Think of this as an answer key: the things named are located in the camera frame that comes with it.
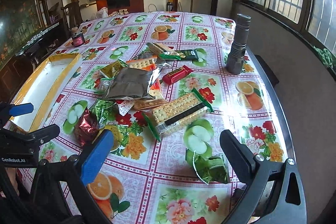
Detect floral fruit tablecloth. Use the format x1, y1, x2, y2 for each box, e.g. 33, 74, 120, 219
15, 11, 289, 224

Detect white plastic bag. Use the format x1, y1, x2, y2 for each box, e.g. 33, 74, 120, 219
91, 7, 109, 20

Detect cracker pack at back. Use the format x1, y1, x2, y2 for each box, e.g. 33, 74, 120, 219
146, 42, 180, 58

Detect red snack bar wrapper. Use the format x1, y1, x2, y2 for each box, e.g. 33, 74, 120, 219
162, 65, 193, 85

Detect large cracker pack green ends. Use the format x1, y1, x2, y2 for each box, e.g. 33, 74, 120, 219
142, 89, 214, 142

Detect dark green snack bar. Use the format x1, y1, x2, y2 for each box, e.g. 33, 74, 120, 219
159, 50, 198, 61

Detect white box with yellow rim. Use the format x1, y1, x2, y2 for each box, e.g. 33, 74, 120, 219
10, 53, 83, 132

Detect floral wall painting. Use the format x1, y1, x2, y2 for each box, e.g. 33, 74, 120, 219
1, 0, 42, 67

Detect small dark jar pink label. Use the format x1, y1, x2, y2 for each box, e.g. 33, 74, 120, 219
71, 32, 85, 47

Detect silver foil snack bag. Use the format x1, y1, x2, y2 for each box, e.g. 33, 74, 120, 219
102, 67, 162, 101

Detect dark wooden chair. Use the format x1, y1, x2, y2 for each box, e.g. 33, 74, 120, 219
60, 1, 83, 29

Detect dark wooden sideboard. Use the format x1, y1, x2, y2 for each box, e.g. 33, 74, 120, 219
1, 20, 68, 102

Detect dark red foil snack bag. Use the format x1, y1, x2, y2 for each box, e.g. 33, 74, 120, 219
74, 108, 99, 147

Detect grey metal flashlight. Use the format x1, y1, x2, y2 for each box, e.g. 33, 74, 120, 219
226, 14, 251, 75

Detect orange cracker pack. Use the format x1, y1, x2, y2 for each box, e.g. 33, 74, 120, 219
126, 56, 167, 110

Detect olive green snack packet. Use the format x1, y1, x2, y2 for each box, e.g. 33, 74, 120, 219
99, 59, 127, 79

